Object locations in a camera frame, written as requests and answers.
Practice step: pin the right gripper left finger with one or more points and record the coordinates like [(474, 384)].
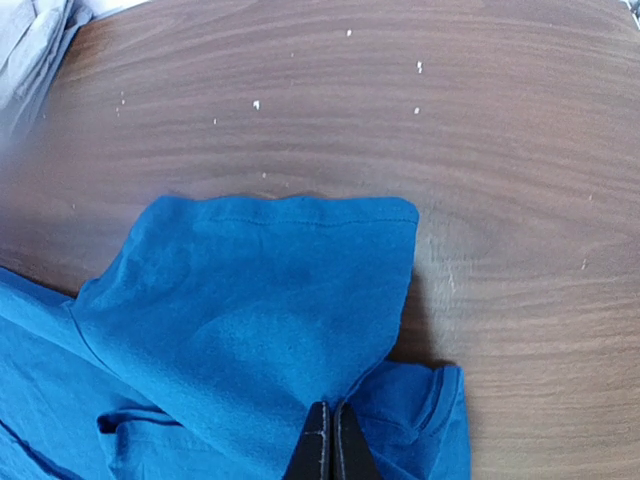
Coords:
[(311, 458)]

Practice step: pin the folded grey button shirt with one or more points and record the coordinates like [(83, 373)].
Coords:
[(35, 36)]

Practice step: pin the blue t-shirt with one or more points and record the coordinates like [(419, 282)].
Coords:
[(198, 353)]

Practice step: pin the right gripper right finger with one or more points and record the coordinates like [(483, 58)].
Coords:
[(352, 457)]

